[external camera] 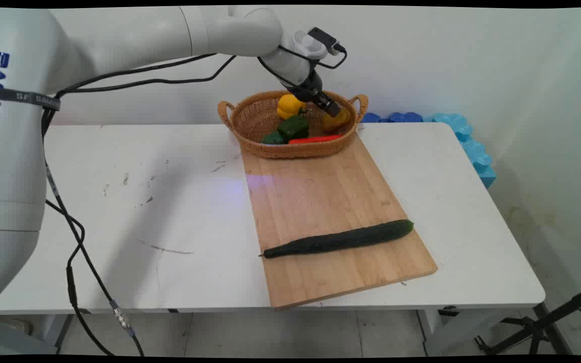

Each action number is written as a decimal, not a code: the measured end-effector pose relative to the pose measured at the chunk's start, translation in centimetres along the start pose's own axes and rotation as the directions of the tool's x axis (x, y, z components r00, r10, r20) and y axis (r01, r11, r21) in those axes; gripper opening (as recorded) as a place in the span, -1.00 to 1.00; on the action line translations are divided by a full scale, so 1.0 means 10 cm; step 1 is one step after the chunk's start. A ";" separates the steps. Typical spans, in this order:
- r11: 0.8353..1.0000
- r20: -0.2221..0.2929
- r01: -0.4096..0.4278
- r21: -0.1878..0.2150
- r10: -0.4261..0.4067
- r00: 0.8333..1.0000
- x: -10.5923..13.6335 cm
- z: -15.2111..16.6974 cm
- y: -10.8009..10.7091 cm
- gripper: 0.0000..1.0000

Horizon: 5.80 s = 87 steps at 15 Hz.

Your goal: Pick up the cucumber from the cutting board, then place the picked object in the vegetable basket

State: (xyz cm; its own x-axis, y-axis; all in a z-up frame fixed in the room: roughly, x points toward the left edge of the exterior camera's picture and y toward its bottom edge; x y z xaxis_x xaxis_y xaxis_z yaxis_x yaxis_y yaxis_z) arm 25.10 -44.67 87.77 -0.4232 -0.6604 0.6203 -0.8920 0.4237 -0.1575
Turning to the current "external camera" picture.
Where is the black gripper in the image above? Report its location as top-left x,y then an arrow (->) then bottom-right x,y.
286,70 -> 342,118

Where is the long dark green cucumber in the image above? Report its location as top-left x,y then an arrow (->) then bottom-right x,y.
259,219 -> 415,260

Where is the yellow bell pepper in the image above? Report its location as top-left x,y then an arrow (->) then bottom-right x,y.
321,106 -> 352,133
276,94 -> 308,121

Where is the red chili pepper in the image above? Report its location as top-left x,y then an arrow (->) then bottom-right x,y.
287,134 -> 344,146

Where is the large green bell pepper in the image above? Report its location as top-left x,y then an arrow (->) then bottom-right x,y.
276,115 -> 311,142

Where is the dark blue foam piece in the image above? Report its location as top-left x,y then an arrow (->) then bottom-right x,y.
361,111 -> 424,124

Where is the woven wicker basket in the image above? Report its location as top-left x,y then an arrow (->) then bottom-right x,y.
217,90 -> 370,160

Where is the wooden cutting board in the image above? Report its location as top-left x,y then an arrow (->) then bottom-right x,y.
240,132 -> 439,311

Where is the light blue foam piece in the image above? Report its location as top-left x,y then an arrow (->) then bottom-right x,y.
424,112 -> 497,189

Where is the white table leg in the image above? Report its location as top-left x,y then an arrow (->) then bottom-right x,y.
36,313 -> 75,354
417,305 -> 520,357

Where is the black tripod stand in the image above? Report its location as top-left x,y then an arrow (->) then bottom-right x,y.
474,284 -> 581,356

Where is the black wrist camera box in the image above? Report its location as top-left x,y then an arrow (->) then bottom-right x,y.
308,27 -> 347,55

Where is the black cable with metal connector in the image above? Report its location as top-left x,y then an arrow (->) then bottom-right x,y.
41,108 -> 146,357

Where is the grey printed strap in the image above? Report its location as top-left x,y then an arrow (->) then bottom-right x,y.
0,85 -> 62,112

